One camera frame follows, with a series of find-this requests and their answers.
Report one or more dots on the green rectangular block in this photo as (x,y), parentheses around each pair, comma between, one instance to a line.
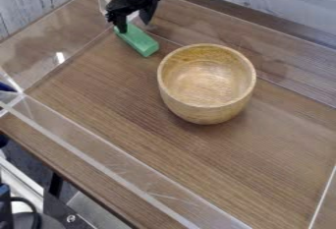
(139,40)

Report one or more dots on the light brown wooden bowl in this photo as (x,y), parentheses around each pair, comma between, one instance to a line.
(205,82)

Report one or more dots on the black table leg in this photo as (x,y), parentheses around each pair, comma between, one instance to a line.
(55,185)

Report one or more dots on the clear acrylic tray enclosure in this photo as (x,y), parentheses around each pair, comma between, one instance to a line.
(84,110)

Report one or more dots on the grey metal base plate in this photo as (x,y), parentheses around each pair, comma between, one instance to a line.
(80,213)

